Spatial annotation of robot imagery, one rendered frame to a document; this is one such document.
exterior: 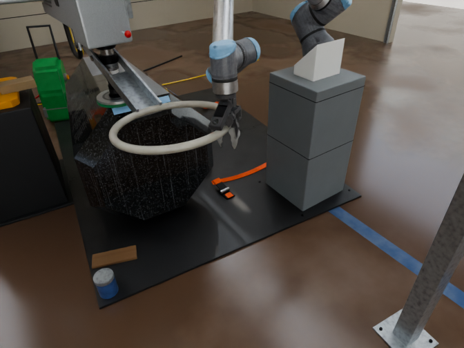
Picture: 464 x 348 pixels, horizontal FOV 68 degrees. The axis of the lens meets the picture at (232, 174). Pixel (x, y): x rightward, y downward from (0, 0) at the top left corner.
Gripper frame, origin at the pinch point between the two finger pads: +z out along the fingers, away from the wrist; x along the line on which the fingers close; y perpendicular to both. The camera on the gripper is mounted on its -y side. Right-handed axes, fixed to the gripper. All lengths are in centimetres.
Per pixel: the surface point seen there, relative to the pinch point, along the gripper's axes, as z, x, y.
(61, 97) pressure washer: 40, 242, 128
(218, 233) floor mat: 83, 29, 38
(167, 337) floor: 89, 24, -30
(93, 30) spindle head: -38, 72, 20
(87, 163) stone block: 26, 87, 7
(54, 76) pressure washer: 21, 245, 130
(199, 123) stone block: 20, 47, 61
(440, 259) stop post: 37, -80, 5
